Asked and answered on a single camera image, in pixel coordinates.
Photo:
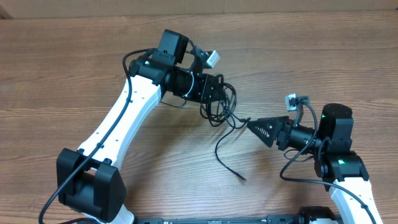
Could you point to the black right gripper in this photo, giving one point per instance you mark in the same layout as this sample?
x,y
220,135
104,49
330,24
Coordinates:
x,y
283,134

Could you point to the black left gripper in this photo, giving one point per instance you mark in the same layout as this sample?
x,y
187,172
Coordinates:
x,y
210,90

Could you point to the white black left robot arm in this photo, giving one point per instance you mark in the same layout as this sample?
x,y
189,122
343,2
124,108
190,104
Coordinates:
x,y
89,180

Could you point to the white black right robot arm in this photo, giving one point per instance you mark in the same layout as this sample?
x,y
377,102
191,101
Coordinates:
x,y
339,169

